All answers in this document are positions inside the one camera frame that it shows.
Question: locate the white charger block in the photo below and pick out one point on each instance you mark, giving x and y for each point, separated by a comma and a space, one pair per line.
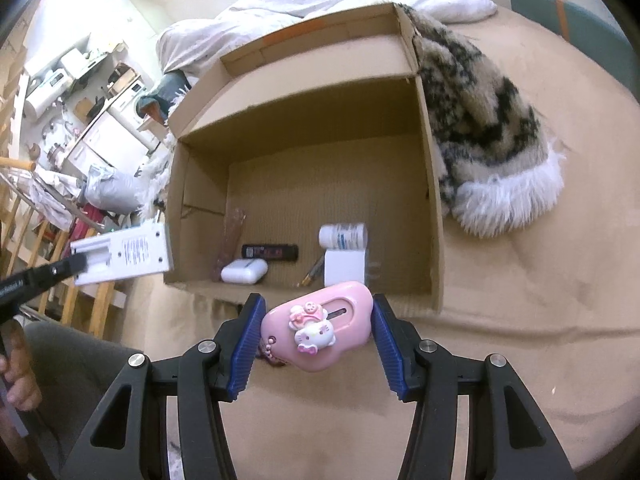
344, 266

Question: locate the shaggy black cream blanket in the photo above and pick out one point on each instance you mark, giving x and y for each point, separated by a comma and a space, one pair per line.
496, 165

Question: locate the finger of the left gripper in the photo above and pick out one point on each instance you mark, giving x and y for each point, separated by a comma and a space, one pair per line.
26, 285

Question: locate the white kitchen counter cabinet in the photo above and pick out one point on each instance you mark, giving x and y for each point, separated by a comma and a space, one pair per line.
108, 143

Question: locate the grey plastic bag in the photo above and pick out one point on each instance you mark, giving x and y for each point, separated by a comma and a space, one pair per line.
110, 189

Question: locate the white earbuds case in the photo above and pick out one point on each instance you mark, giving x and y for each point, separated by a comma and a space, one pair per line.
244, 271

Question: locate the white duvet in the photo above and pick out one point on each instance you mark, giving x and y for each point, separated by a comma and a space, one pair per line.
193, 45

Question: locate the open cardboard box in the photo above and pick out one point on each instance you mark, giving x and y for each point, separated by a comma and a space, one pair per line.
323, 122

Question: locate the person's left hand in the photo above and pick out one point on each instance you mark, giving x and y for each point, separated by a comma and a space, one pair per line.
24, 393

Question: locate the black lighter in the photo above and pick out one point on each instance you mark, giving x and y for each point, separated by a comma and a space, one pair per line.
270, 252

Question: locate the white washing machine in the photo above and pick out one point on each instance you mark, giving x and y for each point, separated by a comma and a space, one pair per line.
124, 110

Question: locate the white pill bottle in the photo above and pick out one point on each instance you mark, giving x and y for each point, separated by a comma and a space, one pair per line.
343, 236

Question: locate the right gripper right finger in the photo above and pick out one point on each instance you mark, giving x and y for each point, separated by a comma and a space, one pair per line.
509, 436

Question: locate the white water heater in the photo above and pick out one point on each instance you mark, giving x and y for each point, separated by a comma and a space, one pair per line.
46, 93

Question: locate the white power strip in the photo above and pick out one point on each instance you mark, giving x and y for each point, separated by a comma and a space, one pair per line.
128, 253

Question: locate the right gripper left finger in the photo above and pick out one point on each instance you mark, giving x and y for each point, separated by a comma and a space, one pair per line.
126, 436

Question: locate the wooden chair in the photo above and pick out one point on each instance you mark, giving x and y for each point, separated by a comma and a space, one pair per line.
41, 217

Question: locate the pink Hello Kitty cutter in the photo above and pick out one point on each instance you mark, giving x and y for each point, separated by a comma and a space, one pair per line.
312, 332

